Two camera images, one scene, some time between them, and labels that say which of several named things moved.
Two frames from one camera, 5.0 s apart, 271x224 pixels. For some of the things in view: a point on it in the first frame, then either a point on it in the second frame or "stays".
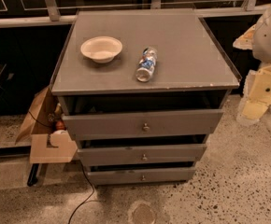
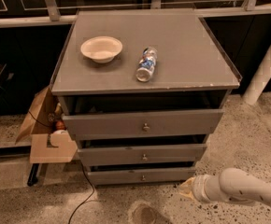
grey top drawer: [106, 126] stays
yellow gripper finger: [250, 111] -> [186, 188]
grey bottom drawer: [141, 175] stays
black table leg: [33, 175] stays
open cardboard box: [49, 143] stays
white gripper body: [270, 37] -> [200, 188]
